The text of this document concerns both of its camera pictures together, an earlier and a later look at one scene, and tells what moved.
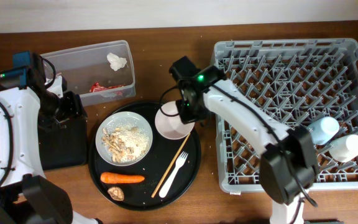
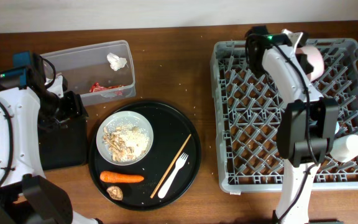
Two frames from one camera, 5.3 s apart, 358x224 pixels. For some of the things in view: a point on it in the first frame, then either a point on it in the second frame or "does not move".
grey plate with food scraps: x=123 y=138 does not move
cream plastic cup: x=345 y=149 does not move
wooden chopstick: x=169 y=165 does not move
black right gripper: x=186 y=118 -> x=301 y=60
